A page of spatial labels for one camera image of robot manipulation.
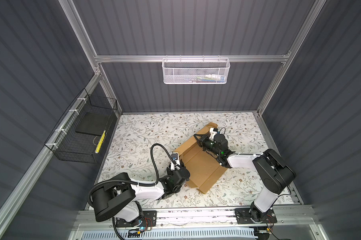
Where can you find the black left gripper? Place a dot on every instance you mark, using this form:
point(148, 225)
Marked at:
point(168, 171)

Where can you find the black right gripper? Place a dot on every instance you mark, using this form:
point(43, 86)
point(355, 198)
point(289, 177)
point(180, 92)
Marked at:
point(201, 143)

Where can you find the brown cardboard box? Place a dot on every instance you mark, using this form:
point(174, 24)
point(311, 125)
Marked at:
point(204, 170)

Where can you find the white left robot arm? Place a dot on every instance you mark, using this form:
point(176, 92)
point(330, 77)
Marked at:
point(118, 197)

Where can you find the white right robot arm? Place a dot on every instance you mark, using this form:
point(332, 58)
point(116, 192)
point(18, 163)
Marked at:
point(274, 172)

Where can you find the items in white basket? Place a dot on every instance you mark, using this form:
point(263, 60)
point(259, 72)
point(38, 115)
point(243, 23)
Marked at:
point(207, 79)

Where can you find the yellow marker pen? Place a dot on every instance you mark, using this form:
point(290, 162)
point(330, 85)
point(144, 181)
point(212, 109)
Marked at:
point(100, 142)

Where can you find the black foam pad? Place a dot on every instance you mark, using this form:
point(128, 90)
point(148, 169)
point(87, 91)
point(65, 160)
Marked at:
point(92, 124)

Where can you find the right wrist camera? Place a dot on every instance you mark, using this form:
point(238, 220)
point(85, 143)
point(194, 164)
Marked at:
point(212, 132)

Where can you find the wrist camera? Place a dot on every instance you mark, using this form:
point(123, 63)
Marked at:
point(212, 132)
point(175, 162)

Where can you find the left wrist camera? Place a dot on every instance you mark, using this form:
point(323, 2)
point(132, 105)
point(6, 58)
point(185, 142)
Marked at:
point(175, 162)

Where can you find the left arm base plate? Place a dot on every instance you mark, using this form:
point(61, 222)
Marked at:
point(147, 219)

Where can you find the white wire mesh basket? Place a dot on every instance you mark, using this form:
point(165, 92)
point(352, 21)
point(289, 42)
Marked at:
point(176, 71)

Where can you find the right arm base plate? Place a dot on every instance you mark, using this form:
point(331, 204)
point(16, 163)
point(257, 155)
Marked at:
point(254, 216)

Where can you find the white perforated front rail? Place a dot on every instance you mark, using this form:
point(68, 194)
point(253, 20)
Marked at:
point(194, 233)

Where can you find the black wire mesh basket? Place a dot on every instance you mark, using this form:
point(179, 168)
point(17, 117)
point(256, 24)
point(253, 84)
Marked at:
point(67, 145)

